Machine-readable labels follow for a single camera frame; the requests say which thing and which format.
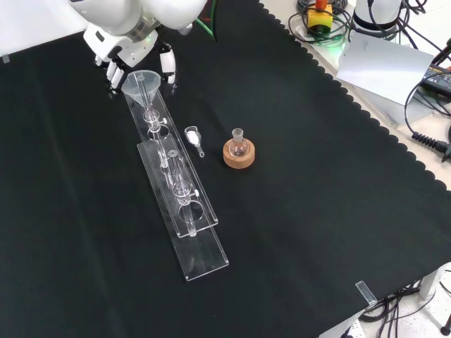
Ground glass weighing funnel with powder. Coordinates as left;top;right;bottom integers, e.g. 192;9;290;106
183;125;206;158

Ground black cables round stop button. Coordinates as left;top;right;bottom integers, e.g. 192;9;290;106
288;0;354;46

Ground black adapter cable loop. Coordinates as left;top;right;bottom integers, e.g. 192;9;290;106
403;77;451;139

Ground white arm base, black ring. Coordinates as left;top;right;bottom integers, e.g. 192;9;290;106
352;0;403;37

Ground black bench cloth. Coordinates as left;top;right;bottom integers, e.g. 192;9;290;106
0;0;451;338

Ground translucent plastic funnel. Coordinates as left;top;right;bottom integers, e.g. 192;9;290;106
121;70;162;112

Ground black ribbed plug cable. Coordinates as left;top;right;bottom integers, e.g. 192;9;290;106
411;131;451;163

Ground white bench leg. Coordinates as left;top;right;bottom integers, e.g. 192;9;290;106
418;262;451;301

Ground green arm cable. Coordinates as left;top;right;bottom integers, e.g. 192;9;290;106
194;0;218;43

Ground cork ring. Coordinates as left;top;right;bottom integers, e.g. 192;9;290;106
223;137;257;170

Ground round-bottom glass flask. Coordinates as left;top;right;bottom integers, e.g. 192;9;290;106
228;127;251;159

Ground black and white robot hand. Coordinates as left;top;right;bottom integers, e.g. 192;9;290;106
83;25;177;96

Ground black cables under bench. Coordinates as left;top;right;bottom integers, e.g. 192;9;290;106
338;277;451;338

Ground clear acrylic funnel stand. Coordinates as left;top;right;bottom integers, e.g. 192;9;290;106
123;73;230;283

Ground pale board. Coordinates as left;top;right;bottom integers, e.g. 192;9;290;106
335;30;435;106

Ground black power adapter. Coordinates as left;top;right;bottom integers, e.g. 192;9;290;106
421;63;451;100

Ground yellow stop button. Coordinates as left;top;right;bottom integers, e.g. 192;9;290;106
306;0;334;35

